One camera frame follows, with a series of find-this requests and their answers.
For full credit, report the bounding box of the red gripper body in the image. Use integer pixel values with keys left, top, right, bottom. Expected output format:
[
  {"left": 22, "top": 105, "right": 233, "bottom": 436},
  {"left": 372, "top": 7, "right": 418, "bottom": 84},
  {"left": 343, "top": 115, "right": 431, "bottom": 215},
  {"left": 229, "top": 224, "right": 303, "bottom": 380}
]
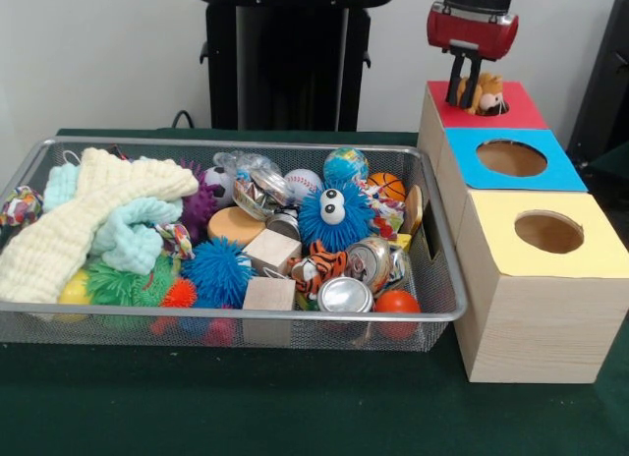
[{"left": 426, "top": 8, "right": 520, "bottom": 62}]

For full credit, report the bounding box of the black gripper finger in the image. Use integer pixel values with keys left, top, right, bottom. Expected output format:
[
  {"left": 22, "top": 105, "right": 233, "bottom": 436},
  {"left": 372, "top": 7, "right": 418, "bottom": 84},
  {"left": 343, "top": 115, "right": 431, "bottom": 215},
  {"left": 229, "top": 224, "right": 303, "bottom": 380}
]
[
  {"left": 445, "top": 52, "right": 466, "bottom": 106},
  {"left": 464, "top": 57, "right": 486, "bottom": 114}
]

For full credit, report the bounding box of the tan plush lion toy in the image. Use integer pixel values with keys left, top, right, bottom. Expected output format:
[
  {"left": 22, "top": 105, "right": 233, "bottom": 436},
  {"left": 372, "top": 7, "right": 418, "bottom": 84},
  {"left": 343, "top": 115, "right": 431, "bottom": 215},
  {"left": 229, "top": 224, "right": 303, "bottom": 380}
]
[{"left": 454, "top": 72, "right": 507, "bottom": 117}]

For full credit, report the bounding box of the wooden box with three holes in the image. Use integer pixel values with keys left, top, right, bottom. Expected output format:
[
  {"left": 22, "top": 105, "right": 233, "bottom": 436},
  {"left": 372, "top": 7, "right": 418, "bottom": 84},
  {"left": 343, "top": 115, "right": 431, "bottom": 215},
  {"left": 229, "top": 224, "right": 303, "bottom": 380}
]
[{"left": 417, "top": 80, "right": 629, "bottom": 384}]

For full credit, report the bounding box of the small orange basketball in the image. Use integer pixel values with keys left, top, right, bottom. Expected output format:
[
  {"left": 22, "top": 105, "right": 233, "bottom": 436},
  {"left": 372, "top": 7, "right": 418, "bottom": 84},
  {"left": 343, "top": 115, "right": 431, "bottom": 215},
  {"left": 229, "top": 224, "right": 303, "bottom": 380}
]
[{"left": 367, "top": 172, "right": 408, "bottom": 202}]

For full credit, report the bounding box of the globe print ball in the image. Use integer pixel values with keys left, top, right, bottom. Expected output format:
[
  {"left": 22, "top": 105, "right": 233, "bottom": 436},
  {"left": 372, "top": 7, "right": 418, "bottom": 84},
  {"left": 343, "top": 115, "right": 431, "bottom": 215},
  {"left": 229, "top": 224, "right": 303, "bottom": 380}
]
[{"left": 322, "top": 146, "right": 370, "bottom": 188}]

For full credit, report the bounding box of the dark green side tablecloth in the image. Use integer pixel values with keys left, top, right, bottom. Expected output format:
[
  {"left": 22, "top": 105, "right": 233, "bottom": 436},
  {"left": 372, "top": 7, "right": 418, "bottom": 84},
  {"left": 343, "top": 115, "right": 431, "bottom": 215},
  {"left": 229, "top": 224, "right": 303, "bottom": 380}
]
[{"left": 588, "top": 140, "right": 629, "bottom": 182}]

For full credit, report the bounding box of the white baseball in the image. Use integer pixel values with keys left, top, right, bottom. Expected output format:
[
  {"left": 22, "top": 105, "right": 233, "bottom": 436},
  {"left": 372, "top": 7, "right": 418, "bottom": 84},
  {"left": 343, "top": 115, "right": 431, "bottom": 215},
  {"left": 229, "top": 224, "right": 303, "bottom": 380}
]
[{"left": 283, "top": 168, "right": 324, "bottom": 204}]

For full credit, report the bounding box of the blue spiky ball with eyes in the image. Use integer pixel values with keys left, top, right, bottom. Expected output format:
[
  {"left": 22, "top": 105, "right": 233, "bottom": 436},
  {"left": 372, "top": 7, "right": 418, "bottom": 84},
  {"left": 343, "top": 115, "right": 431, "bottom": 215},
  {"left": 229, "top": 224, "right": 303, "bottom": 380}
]
[{"left": 298, "top": 180, "right": 377, "bottom": 255}]

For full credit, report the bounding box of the plain orange ball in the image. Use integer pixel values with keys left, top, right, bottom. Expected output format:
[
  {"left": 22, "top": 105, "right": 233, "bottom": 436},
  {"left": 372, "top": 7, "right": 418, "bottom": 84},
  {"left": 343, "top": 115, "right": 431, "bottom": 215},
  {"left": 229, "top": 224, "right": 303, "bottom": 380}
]
[{"left": 373, "top": 289, "right": 423, "bottom": 341}]

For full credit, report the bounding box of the tiger plush toy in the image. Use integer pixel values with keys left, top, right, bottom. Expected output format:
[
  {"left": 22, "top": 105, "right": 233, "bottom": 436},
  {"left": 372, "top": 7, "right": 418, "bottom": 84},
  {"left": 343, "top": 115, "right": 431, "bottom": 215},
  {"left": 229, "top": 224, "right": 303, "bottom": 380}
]
[{"left": 287, "top": 239, "right": 349, "bottom": 300}]

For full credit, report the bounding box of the plain wooden cube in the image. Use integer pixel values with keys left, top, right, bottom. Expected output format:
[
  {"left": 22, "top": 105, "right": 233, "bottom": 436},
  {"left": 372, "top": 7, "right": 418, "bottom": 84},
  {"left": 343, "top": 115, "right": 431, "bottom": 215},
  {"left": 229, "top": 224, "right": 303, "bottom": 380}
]
[{"left": 243, "top": 228, "right": 303, "bottom": 276}]

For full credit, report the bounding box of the mint green cloth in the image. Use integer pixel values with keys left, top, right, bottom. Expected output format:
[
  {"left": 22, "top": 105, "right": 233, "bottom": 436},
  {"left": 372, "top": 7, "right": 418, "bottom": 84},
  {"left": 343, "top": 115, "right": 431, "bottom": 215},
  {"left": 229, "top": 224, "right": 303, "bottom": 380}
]
[{"left": 92, "top": 198, "right": 184, "bottom": 275}]

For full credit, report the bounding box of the cream knitted cloth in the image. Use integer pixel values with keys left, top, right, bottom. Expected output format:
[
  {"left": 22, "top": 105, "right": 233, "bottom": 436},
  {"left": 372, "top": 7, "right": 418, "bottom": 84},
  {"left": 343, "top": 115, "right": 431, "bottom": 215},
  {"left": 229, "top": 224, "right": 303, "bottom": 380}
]
[{"left": 0, "top": 147, "right": 200, "bottom": 304}]

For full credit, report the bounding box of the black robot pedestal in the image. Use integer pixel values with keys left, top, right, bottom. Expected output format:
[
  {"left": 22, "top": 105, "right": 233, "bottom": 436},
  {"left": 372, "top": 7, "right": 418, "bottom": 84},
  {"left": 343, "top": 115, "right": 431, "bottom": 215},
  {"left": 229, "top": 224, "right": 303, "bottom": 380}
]
[{"left": 189, "top": 0, "right": 397, "bottom": 132}]

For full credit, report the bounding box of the silver wire mesh bin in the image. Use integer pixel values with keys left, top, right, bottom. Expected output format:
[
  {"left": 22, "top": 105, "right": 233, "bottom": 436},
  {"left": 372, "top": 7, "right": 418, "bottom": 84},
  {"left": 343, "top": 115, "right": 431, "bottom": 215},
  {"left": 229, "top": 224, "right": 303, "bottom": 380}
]
[{"left": 0, "top": 135, "right": 468, "bottom": 353}]

